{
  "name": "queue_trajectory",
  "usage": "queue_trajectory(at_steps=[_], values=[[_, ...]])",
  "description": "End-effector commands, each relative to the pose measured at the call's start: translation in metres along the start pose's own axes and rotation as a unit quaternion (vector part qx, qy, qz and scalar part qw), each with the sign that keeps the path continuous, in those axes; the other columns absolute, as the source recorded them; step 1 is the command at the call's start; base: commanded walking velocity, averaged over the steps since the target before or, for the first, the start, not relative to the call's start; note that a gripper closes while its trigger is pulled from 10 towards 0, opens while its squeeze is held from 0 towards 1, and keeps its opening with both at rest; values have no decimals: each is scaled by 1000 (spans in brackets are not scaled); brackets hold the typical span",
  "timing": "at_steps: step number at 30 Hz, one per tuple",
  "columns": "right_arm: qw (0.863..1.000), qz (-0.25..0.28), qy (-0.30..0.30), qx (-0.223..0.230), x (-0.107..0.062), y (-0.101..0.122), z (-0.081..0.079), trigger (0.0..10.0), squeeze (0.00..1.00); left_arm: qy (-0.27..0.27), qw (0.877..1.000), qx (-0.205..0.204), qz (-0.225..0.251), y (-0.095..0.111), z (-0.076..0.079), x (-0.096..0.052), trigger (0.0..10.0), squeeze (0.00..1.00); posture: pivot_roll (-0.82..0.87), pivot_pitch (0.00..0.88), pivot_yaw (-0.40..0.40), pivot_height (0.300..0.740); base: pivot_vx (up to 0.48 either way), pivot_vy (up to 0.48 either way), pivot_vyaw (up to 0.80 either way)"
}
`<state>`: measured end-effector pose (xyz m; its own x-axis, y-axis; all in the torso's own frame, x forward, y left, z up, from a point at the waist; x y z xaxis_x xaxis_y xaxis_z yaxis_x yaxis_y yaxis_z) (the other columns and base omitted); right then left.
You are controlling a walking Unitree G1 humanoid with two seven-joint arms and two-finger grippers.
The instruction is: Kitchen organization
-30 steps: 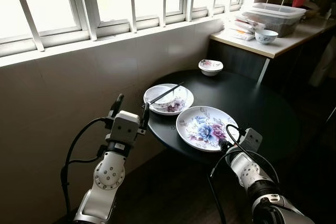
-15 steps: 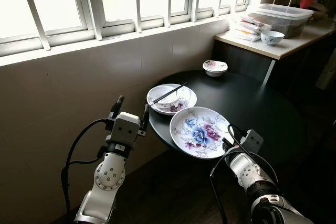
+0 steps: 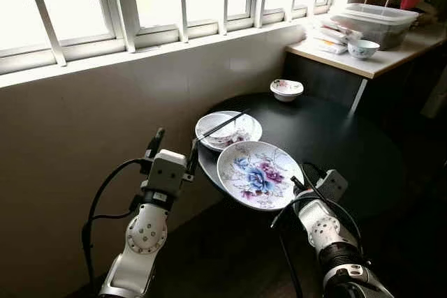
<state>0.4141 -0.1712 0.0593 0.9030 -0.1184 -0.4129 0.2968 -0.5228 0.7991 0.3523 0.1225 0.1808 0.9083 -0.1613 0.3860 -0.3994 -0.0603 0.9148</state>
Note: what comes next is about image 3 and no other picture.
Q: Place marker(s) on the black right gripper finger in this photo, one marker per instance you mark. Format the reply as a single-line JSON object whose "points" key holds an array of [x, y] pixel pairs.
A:
{"points": [[298, 184]]}

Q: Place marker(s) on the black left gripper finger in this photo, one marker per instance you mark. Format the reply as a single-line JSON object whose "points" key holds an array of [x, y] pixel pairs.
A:
{"points": [[195, 158], [155, 143]]}

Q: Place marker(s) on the large floral plate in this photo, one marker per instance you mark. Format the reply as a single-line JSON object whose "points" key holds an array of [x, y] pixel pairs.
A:
{"points": [[258, 176]]}

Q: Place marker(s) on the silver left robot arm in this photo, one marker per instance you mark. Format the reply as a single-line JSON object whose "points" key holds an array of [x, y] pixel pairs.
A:
{"points": [[143, 232]]}

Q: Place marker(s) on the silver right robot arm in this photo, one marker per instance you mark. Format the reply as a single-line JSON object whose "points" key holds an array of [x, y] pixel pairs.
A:
{"points": [[325, 228]]}

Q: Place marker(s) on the white ceramic bowl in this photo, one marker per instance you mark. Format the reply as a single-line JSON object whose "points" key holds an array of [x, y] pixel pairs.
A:
{"points": [[211, 122]]}

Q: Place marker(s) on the black round table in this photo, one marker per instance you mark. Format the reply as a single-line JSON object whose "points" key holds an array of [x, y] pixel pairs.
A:
{"points": [[335, 144]]}

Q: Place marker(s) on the small floral plate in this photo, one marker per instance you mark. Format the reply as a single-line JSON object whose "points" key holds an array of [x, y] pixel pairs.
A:
{"points": [[248, 134]]}

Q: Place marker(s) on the small floral bowl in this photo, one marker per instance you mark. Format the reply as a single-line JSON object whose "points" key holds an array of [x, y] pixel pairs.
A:
{"points": [[286, 88]]}

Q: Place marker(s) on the blue patterned bowl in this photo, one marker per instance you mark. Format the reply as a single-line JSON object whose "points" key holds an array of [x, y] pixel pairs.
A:
{"points": [[363, 48]]}

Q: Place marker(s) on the wooden top side table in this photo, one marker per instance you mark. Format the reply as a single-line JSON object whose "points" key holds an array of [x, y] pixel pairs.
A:
{"points": [[391, 54]]}

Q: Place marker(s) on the clear lidded plastic container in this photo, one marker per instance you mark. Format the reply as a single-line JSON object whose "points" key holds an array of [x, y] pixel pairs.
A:
{"points": [[380, 29]]}

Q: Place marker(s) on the white barred window frame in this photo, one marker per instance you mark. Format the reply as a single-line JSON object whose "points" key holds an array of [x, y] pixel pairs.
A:
{"points": [[124, 5]]}

